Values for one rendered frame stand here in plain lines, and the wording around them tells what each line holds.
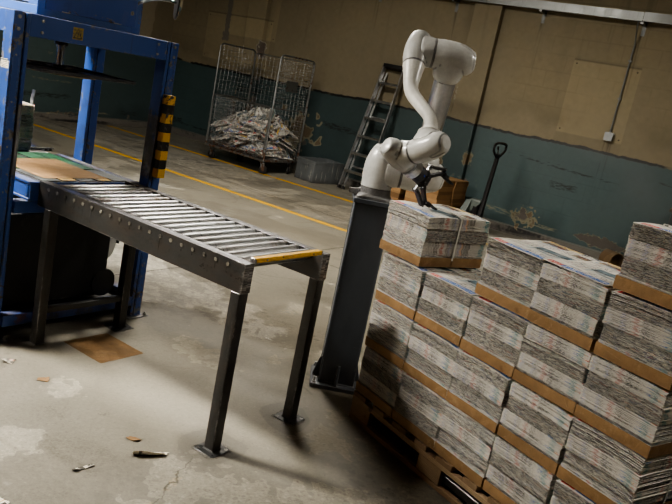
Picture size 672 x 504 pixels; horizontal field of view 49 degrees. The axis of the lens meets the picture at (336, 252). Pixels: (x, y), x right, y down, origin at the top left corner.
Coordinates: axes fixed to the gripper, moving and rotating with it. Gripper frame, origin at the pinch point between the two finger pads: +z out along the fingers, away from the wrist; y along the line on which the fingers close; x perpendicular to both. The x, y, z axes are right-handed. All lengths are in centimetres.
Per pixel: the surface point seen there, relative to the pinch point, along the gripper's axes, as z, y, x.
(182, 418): -34, 144, -24
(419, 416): 26, 87, 36
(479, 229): 17.7, 3.6, 14.0
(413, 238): -5.9, 24.4, 6.5
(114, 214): -94, 87, -67
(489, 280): -3, 26, 53
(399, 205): -11.9, 14.7, -6.4
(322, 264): -26, 55, -12
